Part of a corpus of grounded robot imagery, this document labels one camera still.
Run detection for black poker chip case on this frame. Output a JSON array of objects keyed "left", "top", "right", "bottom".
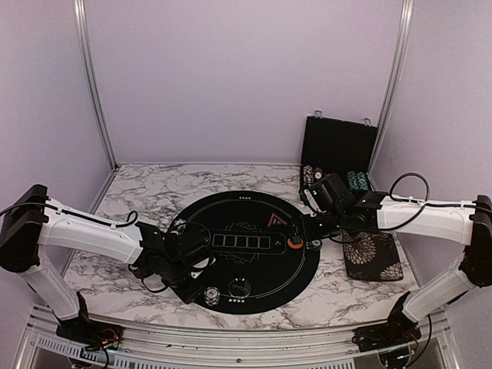
[{"left": 299, "top": 116, "right": 377, "bottom": 204}]

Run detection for round black poker mat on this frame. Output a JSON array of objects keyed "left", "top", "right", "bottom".
[{"left": 172, "top": 191, "right": 321, "bottom": 315}]

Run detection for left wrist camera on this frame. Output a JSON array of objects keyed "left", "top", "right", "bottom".
[{"left": 165, "top": 222, "right": 213, "bottom": 268}]

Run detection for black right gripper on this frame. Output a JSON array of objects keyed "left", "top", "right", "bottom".
[{"left": 286, "top": 210, "right": 347, "bottom": 245}]

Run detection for black floral rectangular tray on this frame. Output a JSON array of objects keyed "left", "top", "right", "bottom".
[{"left": 342, "top": 232, "right": 404, "bottom": 282}]

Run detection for aluminium front rail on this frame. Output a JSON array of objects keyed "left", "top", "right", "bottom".
[{"left": 14, "top": 306, "right": 460, "bottom": 368}]

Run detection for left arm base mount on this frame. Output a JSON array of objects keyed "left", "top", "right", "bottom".
[{"left": 56, "top": 305, "right": 123, "bottom": 348}]

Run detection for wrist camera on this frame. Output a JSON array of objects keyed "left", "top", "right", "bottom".
[
  {"left": 165, "top": 222, "right": 213, "bottom": 268},
  {"left": 301, "top": 173, "right": 357, "bottom": 214}
]

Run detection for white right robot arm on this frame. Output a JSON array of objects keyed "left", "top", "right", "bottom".
[{"left": 299, "top": 173, "right": 491, "bottom": 344}]

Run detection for green chips in case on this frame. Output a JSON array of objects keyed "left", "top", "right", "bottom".
[{"left": 347, "top": 171, "right": 371, "bottom": 191}]

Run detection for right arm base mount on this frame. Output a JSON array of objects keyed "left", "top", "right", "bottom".
[{"left": 351, "top": 315, "right": 422, "bottom": 352}]

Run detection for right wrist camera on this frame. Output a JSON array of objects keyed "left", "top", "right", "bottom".
[{"left": 301, "top": 173, "right": 357, "bottom": 214}]

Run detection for aluminium frame post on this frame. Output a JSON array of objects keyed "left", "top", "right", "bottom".
[
  {"left": 73, "top": 0, "right": 118, "bottom": 172},
  {"left": 371, "top": 0, "right": 414, "bottom": 170}
]

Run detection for right aluminium frame post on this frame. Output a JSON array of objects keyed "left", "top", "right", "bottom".
[{"left": 371, "top": 0, "right": 414, "bottom": 170}]

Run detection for orange big blind button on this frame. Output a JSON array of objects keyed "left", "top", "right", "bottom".
[{"left": 288, "top": 236, "right": 304, "bottom": 250}]

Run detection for left aluminium frame post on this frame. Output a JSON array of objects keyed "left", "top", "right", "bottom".
[{"left": 73, "top": 0, "right": 118, "bottom": 172}]

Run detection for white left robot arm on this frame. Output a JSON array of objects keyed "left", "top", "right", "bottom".
[{"left": 1, "top": 184, "right": 214, "bottom": 342}]

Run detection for clear round dealer button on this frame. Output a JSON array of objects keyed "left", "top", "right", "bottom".
[{"left": 228, "top": 278, "right": 251, "bottom": 298}]

